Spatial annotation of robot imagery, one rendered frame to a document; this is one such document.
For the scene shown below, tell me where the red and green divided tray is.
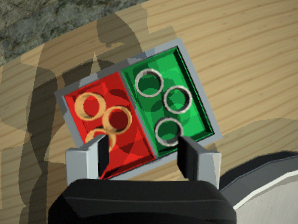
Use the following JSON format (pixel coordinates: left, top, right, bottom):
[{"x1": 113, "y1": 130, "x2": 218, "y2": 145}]
[{"x1": 54, "y1": 37, "x2": 223, "y2": 180}]

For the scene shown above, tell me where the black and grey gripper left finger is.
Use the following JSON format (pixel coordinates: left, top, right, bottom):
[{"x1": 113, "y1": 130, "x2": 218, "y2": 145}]
[{"x1": 65, "y1": 134, "x2": 109, "y2": 187}]

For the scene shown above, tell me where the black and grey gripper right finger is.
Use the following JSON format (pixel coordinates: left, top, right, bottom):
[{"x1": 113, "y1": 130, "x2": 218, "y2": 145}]
[{"x1": 177, "y1": 136, "x2": 221, "y2": 189}]

